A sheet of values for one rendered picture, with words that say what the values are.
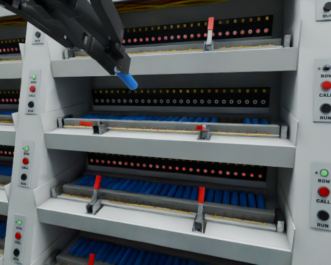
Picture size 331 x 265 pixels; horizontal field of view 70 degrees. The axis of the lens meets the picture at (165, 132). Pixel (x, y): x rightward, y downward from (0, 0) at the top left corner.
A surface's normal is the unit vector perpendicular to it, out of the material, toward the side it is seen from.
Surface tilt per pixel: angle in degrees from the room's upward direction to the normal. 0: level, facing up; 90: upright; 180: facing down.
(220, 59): 110
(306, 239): 90
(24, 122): 90
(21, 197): 90
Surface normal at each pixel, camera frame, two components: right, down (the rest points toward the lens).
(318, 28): -0.29, -0.07
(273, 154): -0.29, 0.28
